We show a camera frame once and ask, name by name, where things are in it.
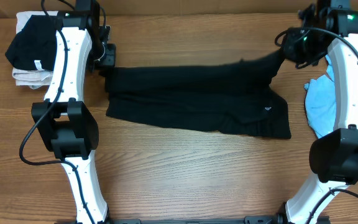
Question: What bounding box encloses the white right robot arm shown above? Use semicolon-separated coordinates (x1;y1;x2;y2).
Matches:
271;1;358;223

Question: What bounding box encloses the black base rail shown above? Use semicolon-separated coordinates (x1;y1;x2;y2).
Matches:
110;215;331;224

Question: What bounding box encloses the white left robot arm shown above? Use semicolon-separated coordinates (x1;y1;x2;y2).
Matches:
29;0;116;223

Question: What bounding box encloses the folded white garment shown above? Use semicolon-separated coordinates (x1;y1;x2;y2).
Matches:
12;11;53;90

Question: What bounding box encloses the folded black garment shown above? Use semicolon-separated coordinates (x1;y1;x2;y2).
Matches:
5;15;57;71

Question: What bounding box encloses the black t-shirt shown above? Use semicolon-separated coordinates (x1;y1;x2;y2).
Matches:
101;50;291;139

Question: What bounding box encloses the light blue t-shirt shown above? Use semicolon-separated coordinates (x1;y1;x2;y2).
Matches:
303;55;336;139

